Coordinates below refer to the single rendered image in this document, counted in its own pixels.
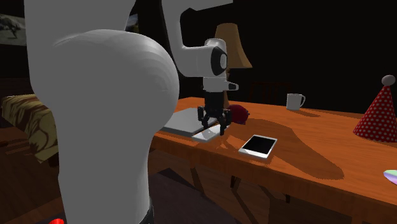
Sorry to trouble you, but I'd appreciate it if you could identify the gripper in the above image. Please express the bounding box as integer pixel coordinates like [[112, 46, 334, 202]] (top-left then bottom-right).
[[197, 90, 233, 137]]

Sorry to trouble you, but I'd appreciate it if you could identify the white flat phone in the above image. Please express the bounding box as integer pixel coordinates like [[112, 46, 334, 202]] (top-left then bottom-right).
[[191, 123, 231, 144]]

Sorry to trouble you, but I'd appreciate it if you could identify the dark red round object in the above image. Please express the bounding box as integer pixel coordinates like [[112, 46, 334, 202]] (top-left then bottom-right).
[[227, 104, 251, 125]]

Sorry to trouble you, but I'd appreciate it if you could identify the closed silver laptop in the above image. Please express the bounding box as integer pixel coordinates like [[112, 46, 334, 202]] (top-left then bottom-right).
[[159, 106, 218, 138]]

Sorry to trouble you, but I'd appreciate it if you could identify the white tablet with black screen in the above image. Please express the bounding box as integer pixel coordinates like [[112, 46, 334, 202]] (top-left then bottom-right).
[[237, 134, 279, 161]]

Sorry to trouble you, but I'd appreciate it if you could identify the dark wooden chair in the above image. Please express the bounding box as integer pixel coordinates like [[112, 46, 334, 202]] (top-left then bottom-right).
[[247, 81, 293, 106]]

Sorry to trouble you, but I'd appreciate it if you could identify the table lamp with tan shade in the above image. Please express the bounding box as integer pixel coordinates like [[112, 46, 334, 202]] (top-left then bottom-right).
[[213, 22, 253, 109]]

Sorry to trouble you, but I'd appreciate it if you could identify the white mug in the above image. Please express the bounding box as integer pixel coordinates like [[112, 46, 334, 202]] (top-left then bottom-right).
[[285, 93, 307, 111]]

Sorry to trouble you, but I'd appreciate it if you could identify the wooden table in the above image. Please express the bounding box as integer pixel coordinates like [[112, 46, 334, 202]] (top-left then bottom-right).
[[148, 96, 397, 224]]

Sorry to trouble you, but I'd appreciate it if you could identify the red polka dot party hat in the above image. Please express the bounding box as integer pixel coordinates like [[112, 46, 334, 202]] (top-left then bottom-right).
[[352, 74, 397, 144]]

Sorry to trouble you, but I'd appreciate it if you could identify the bed with patterned blanket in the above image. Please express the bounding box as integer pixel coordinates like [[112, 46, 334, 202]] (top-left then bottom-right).
[[1, 94, 60, 164]]

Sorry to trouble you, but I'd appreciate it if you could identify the pastel striped object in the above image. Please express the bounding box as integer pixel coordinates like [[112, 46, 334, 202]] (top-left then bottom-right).
[[383, 169, 397, 186]]

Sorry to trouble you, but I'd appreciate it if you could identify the dark framed wall picture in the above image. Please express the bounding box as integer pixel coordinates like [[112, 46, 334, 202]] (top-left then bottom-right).
[[125, 13, 140, 34]]

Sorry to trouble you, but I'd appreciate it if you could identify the grey wall picture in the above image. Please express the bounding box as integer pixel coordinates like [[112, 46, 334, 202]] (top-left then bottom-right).
[[0, 13, 27, 47]]

